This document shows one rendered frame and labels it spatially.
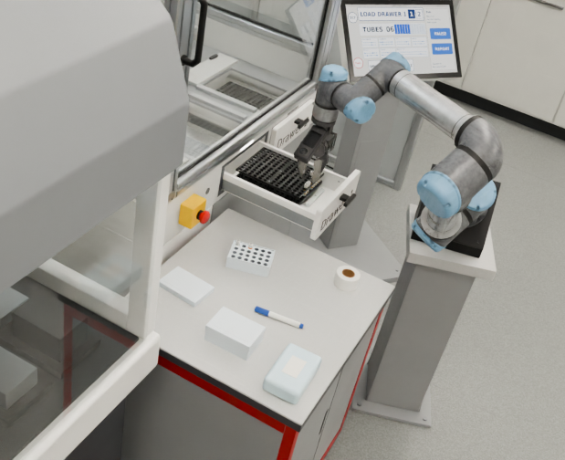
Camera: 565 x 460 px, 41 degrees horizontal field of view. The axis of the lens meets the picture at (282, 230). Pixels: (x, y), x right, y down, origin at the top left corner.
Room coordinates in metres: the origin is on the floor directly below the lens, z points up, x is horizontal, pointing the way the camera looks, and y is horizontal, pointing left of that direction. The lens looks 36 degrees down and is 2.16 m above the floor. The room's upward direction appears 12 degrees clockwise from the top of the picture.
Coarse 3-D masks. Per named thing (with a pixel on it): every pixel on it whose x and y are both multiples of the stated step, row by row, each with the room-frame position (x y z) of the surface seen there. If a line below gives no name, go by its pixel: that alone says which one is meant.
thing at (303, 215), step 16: (256, 144) 2.17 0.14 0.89; (240, 160) 2.07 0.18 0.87; (288, 160) 2.13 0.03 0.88; (224, 176) 1.94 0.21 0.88; (336, 176) 2.07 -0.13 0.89; (240, 192) 1.92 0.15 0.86; (256, 192) 1.90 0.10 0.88; (272, 208) 1.88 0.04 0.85; (288, 208) 1.86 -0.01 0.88; (304, 208) 1.85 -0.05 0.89; (304, 224) 1.84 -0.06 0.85
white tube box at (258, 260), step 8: (232, 248) 1.72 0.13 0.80; (240, 248) 1.73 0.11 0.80; (248, 248) 1.73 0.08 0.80; (256, 248) 1.75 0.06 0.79; (264, 248) 1.75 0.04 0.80; (232, 256) 1.69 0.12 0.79; (240, 256) 1.69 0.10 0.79; (248, 256) 1.71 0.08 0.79; (256, 256) 1.71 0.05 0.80; (264, 256) 1.71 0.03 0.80; (272, 256) 1.72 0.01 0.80; (232, 264) 1.67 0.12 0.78; (240, 264) 1.67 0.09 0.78; (248, 264) 1.67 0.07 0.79; (256, 264) 1.67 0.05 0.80; (264, 264) 1.69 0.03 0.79; (248, 272) 1.67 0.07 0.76; (256, 272) 1.67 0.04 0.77; (264, 272) 1.67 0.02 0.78
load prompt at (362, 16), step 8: (360, 8) 2.82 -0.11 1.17; (368, 8) 2.83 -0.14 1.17; (376, 8) 2.85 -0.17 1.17; (384, 8) 2.87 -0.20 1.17; (392, 8) 2.89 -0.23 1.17; (400, 8) 2.91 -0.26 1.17; (408, 8) 2.93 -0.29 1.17; (416, 8) 2.95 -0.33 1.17; (360, 16) 2.80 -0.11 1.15; (368, 16) 2.82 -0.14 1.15; (376, 16) 2.83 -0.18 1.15; (384, 16) 2.85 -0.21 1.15; (392, 16) 2.87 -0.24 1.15; (400, 16) 2.89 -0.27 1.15; (408, 16) 2.91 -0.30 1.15; (416, 16) 2.93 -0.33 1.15
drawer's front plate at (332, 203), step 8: (352, 176) 2.03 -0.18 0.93; (344, 184) 1.97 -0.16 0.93; (352, 184) 2.03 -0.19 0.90; (336, 192) 1.92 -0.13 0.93; (344, 192) 1.97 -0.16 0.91; (352, 192) 2.05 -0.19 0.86; (328, 200) 1.87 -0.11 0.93; (336, 200) 1.91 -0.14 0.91; (320, 208) 1.82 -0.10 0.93; (328, 208) 1.85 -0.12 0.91; (336, 208) 1.93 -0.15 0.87; (320, 216) 1.81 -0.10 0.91; (328, 216) 1.87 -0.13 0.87; (336, 216) 1.95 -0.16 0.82; (320, 224) 1.82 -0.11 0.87; (328, 224) 1.89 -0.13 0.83; (312, 232) 1.81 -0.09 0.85; (320, 232) 1.84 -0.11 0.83
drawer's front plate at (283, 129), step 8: (304, 104) 2.43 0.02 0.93; (296, 112) 2.36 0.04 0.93; (304, 112) 2.41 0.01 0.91; (288, 120) 2.29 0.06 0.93; (280, 128) 2.24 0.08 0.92; (288, 128) 2.31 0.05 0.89; (296, 128) 2.37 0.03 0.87; (304, 128) 2.44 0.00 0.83; (272, 136) 2.22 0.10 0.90; (280, 136) 2.25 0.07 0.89; (296, 136) 2.38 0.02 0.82; (272, 144) 2.22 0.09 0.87
